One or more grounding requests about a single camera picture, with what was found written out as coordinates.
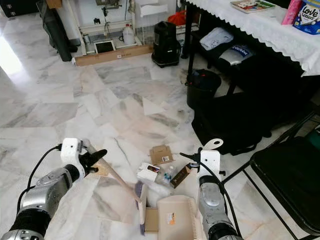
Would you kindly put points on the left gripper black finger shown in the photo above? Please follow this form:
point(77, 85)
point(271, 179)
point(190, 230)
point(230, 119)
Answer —
point(99, 154)
point(96, 165)

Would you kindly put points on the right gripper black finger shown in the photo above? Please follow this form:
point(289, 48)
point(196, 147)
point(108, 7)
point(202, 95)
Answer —
point(186, 155)

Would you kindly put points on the cream broom with dark bristles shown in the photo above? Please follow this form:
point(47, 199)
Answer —
point(142, 212)

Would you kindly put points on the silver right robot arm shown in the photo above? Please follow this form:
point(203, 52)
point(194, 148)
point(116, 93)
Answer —
point(215, 207)

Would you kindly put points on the dark brown packet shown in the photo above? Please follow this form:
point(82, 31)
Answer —
point(180, 176)

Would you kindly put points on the clear plastic bottle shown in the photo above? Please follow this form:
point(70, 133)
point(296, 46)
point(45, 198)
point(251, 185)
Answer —
point(167, 175)

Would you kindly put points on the white crumpled paper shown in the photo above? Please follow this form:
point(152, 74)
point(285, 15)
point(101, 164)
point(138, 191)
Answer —
point(156, 194)

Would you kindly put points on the large black bag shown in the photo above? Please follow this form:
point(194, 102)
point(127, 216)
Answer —
point(240, 125)

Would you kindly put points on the black bucket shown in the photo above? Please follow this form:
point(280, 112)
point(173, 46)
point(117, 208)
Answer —
point(203, 87)

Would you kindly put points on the flat brown cardboard piece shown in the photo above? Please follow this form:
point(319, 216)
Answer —
point(152, 220)

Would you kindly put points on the black folding chair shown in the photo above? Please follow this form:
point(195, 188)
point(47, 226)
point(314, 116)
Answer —
point(290, 175)

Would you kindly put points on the long brown cardboard box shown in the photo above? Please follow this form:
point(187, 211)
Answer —
point(114, 55)

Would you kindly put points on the white framed tablet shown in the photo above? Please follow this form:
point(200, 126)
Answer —
point(105, 47)

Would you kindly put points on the silver bag with blue logo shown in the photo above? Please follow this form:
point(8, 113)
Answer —
point(237, 55)

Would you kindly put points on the pale blue soft bag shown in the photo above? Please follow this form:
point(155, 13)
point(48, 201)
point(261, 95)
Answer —
point(217, 38)

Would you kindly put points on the white plastic jug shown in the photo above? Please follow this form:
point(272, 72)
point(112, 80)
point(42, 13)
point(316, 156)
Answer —
point(128, 36)

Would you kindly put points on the tall black case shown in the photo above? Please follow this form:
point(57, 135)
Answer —
point(59, 32)

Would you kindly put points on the red bag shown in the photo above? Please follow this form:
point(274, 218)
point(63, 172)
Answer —
point(177, 17)

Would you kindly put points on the table with white lace cloth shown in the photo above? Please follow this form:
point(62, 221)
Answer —
point(265, 27)

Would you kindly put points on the white shelf rack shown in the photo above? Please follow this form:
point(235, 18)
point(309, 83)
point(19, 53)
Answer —
point(150, 9)

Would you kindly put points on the colourful book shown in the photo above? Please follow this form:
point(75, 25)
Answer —
point(253, 6)

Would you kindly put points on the black low cabinet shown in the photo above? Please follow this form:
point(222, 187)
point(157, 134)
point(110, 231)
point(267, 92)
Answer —
point(19, 6)

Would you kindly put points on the pink package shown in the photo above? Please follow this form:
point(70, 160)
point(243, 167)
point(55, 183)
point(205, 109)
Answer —
point(292, 12)

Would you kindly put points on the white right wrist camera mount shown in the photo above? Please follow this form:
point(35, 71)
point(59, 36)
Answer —
point(211, 162)

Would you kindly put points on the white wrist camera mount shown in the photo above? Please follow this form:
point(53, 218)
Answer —
point(71, 152)
point(211, 162)

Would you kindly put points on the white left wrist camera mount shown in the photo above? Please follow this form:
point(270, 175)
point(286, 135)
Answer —
point(71, 152)

